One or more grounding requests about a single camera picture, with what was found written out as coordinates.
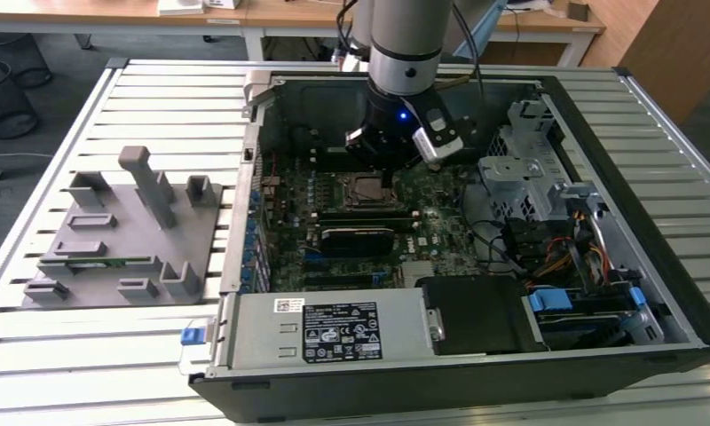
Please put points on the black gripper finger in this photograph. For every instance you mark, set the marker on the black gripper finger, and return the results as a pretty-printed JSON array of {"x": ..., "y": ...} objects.
[{"x": 385, "y": 179}]

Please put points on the silver square CPU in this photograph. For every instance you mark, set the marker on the silver square CPU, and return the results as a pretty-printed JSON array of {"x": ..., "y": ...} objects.
[{"x": 366, "y": 188}]

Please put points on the thin metal locking lever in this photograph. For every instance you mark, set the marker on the thin metal locking lever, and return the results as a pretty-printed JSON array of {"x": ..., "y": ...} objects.
[{"x": 396, "y": 197}]

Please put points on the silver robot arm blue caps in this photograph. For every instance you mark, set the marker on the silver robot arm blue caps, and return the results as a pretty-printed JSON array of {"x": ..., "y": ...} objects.
[{"x": 405, "y": 40}]

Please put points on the CPU socket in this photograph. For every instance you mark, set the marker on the CPU socket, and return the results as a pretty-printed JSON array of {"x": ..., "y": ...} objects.
[{"x": 344, "y": 205}]

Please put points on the round coin battery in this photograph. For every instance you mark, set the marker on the round coin battery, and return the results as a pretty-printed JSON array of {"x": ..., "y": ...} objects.
[{"x": 433, "y": 168}]

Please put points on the black installed RAM stick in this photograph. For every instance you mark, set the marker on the black installed RAM stick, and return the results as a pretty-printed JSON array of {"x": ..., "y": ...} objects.
[
  {"x": 366, "y": 215},
  {"x": 366, "y": 224}
]

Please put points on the black RAM slot white clips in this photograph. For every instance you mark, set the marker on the black RAM slot white clips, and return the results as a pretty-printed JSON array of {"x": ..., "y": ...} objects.
[
  {"x": 330, "y": 164},
  {"x": 330, "y": 155}
]

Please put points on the small black graphics card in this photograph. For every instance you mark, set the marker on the small black graphics card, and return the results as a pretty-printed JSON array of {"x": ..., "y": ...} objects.
[{"x": 354, "y": 243}]

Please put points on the green motherboard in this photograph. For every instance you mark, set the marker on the green motherboard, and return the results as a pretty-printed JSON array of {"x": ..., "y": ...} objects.
[{"x": 444, "y": 239}]

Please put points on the silver chipset heatsink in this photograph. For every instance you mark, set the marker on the silver chipset heatsink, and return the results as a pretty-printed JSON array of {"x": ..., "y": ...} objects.
[{"x": 417, "y": 271}]

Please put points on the silver metal drive cage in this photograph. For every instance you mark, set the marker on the silver metal drive cage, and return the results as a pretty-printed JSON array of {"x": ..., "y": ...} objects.
[{"x": 521, "y": 177}]

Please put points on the black expansion slot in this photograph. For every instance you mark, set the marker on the black expansion slot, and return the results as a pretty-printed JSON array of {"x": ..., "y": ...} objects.
[{"x": 342, "y": 280}]

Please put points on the blue disk carrier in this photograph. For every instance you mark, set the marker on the blue disk carrier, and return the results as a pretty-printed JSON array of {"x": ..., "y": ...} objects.
[{"x": 549, "y": 302}]

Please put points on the silver power supply black label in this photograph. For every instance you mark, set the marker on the silver power supply black label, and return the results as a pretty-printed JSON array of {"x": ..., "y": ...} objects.
[{"x": 254, "y": 328}]

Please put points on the small white printed box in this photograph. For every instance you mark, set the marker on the small white printed box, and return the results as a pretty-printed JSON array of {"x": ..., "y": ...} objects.
[{"x": 220, "y": 3}]

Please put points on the small cardboard box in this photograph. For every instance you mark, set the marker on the small cardboard box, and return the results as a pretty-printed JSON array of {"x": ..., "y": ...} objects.
[{"x": 577, "y": 11}]

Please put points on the large white box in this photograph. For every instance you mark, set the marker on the large white box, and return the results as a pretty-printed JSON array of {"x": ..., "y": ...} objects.
[{"x": 180, "y": 8}]

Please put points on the grey plastic parts rack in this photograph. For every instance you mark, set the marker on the grey plastic parts rack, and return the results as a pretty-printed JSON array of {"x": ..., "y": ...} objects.
[{"x": 129, "y": 248}]

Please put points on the blue case latch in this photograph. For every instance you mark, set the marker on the blue case latch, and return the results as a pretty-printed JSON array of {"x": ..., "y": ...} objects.
[{"x": 192, "y": 336}]

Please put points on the black open PC case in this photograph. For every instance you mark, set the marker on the black open PC case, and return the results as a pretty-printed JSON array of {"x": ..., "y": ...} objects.
[{"x": 390, "y": 395}]

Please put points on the blue bay clip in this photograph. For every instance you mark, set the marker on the blue bay clip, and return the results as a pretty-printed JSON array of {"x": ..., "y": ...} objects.
[{"x": 637, "y": 296}]

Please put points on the green RAM stick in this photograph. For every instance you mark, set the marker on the green RAM stick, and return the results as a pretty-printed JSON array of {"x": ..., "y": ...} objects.
[{"x": 109, "y": 263}]

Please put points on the wooden cabinet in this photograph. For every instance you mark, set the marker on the wooden cabinet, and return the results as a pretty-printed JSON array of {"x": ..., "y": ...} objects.
[{"x": 669, "y": 53}]

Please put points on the black mesh wastebasket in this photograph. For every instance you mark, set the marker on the black mesh wastebasket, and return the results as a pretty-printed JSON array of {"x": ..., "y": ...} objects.
[
  {"x": 5, "y": 102},
  {"x": 29, "y": 57}
]

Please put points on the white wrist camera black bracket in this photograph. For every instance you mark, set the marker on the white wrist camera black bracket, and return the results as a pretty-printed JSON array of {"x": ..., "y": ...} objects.
[{"x": 441, "y": 142}]

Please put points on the silver hinged metal bracket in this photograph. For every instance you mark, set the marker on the silver hinged metal bracket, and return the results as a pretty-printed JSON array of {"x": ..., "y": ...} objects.
[{"x": 597, "y": 222}]

